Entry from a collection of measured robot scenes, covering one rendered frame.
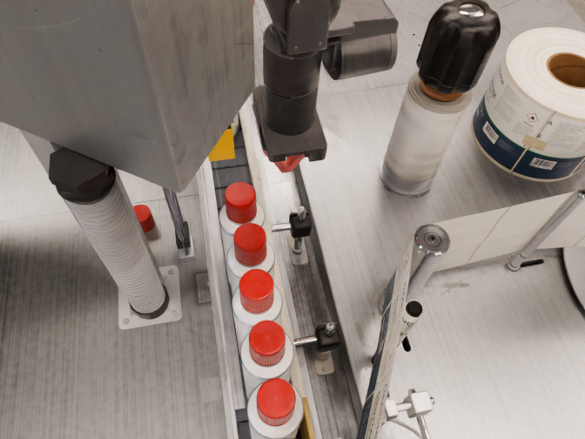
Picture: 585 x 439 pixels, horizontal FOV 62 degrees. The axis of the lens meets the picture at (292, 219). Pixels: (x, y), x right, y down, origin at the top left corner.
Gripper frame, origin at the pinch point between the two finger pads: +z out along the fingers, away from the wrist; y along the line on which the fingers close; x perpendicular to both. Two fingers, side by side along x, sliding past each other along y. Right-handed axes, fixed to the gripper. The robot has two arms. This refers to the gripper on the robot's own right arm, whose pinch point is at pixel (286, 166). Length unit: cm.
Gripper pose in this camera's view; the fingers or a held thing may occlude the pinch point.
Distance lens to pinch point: 62.1
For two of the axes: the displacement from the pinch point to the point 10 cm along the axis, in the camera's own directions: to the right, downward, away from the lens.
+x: -9.8, 1.5, -1.4
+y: -2.0, -8.4, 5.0
